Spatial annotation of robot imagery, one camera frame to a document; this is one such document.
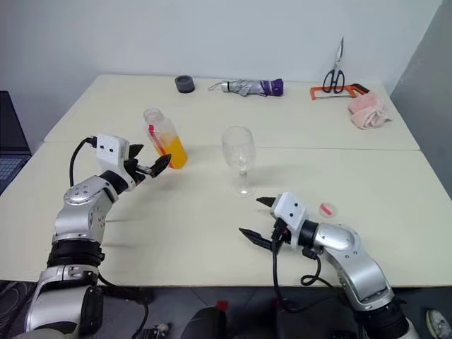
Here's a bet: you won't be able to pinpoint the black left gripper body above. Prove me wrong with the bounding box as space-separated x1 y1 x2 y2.
121 157 153 186

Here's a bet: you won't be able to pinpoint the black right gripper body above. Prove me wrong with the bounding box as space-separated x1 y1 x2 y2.
270 218 292 254

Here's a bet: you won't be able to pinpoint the clear bottle with orange drink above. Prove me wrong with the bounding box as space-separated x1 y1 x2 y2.
142 107 189 170

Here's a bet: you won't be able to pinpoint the white bottle cap red label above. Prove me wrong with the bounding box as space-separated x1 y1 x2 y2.
319 201 339 219

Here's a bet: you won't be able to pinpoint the clear wine glass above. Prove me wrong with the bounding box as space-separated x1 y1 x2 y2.
221 125 258 198

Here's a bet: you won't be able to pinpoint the dark rounded shape red mark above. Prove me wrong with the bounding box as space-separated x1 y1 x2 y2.
183 299 276 339

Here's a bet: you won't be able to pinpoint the folded grey purple umbrella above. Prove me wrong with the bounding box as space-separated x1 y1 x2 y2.
208 78 285 97

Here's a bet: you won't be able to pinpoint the orange black hacksaw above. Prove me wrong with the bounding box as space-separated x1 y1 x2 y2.
309 83 371 102

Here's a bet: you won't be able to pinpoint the dark laptop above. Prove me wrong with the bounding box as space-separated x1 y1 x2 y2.
0 90 32 195

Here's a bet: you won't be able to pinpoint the small white and black device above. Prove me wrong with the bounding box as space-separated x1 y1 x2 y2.
133 321 172 339

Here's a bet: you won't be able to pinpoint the pink cloth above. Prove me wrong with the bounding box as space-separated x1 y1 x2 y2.
347 90 394 131

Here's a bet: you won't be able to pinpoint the white shoe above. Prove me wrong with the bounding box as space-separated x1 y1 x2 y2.
425 309 451 338

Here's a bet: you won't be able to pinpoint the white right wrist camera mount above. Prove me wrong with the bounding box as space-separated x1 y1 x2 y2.
270 192 309 245

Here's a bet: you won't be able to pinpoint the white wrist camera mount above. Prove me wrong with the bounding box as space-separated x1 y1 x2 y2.
270 192 309 245
94 133 137 191

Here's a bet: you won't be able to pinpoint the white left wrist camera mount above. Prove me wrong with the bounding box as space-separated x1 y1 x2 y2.
94 133 137 191

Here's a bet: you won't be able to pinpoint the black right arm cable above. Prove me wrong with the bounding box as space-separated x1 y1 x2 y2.
270 225 357 314

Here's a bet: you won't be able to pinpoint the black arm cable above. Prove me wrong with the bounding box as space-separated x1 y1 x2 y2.
69 136 151 336
270 225 357 314

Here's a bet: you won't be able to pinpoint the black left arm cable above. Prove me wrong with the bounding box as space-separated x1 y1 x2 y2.
69 136 151 336

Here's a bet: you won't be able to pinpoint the black handled scissors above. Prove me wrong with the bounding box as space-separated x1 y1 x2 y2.
322 36 347 95

